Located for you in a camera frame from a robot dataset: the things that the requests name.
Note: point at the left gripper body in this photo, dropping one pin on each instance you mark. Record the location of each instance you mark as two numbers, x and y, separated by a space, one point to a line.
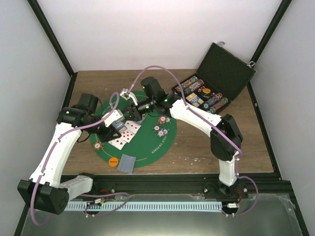
104 136

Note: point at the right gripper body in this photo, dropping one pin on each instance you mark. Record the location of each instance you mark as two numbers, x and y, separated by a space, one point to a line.
152 102

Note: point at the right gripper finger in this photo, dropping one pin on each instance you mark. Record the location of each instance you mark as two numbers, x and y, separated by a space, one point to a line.
137 115
132 113

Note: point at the face-down community card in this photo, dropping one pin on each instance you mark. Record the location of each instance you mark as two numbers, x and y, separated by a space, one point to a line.
140 121

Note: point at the face-up red diamonds card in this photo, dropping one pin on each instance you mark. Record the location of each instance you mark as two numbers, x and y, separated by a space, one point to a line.
132 126

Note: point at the brown red chip stack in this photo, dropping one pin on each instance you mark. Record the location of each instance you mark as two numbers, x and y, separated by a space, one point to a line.
98 145

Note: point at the face-up spades card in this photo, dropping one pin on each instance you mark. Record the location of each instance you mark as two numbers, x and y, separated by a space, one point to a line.
118 143

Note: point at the red five chip stack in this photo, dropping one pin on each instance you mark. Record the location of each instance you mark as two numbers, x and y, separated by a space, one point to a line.
162 120

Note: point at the face-up red nine card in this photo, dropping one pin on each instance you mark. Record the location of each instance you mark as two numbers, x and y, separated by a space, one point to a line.
127 135

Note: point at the black orange hundred chip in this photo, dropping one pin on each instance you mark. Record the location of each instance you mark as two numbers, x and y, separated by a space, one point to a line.
160 133

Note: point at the orange big blind button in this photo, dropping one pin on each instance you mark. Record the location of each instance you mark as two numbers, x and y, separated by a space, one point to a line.
206 90
113 162

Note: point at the single face-down playing card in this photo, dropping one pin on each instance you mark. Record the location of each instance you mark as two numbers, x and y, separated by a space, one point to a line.
125 164

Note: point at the black poker chip case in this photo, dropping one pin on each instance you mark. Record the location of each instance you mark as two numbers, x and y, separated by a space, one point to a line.
221 72

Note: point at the grey card deck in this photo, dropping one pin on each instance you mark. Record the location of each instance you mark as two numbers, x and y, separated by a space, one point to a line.
120 127

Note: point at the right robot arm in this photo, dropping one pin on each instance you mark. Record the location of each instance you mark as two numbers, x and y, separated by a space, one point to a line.
225 136

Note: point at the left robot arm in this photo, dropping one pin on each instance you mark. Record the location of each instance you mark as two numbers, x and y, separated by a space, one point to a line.
71 122

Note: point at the blue Texas Hold'em card box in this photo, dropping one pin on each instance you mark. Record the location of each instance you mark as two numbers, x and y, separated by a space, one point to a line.
194 100

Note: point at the round green poker mat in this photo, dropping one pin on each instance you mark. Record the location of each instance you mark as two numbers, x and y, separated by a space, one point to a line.
146 145

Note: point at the light blue slotted strip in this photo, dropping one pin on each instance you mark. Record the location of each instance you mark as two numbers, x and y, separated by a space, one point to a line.
148 206

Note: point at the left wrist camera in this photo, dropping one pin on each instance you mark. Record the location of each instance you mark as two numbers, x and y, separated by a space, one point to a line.
115 116

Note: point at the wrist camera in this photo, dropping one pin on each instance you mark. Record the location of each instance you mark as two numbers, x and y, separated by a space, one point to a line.
127 95
115 116

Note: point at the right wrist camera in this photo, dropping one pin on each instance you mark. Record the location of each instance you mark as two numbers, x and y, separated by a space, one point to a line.
127 95

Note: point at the black aluminium frame rail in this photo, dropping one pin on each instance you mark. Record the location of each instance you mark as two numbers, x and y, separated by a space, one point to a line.
102 186

